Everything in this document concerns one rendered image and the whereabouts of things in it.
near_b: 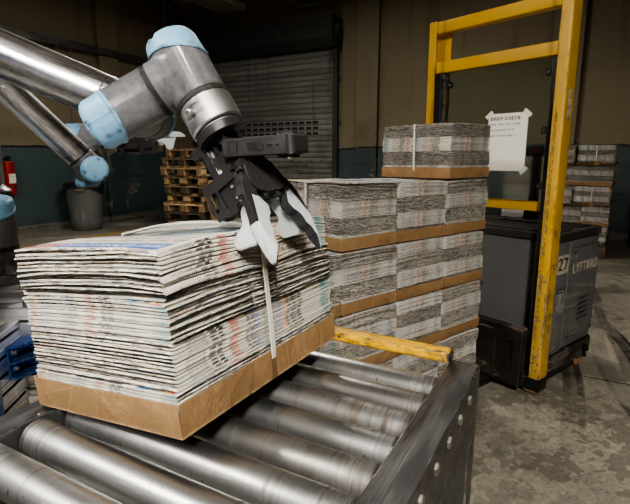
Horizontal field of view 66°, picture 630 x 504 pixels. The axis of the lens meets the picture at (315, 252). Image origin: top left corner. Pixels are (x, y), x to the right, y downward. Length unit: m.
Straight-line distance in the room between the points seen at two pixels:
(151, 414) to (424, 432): 0.34
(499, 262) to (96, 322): 2.34
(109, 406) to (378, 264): 1.28
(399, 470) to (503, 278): 2.22
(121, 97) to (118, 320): 0.30
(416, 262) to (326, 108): 7.22
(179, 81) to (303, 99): 8.58
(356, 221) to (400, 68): 7.03
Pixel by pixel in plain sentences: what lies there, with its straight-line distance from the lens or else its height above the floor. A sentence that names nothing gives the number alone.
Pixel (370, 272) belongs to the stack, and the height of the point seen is 0.74.
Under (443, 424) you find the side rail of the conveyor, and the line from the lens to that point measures 0.71.
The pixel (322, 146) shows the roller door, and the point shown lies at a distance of 9.02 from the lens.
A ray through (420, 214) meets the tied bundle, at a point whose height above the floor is 0.93.
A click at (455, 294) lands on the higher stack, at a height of 0.56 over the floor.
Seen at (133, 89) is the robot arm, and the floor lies 1.24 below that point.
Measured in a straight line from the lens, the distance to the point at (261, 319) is 0.70.
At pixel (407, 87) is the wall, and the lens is 8.53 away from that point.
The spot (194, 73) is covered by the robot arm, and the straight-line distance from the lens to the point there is 0.70.
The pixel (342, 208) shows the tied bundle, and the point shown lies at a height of 0.98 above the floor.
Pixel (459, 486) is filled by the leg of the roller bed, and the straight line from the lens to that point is 0.96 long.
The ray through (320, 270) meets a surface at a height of 0.96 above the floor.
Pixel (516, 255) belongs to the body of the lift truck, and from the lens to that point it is 2.71.
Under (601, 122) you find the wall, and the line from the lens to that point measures 8.03.
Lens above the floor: 1.15
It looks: 11 degrees down
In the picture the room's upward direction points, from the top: straight up
